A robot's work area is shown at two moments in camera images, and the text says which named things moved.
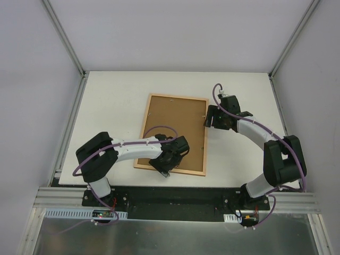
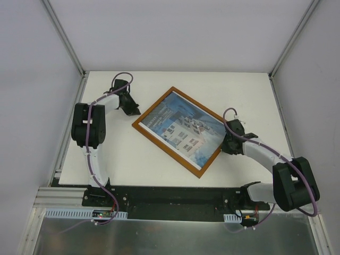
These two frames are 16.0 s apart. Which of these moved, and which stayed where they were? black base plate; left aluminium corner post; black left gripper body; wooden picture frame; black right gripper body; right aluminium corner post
Moved: black right gripper body; black left gripper body; wooden picture frame
Stayed: black base plate; left aluminium corner post; right aluminium corner post
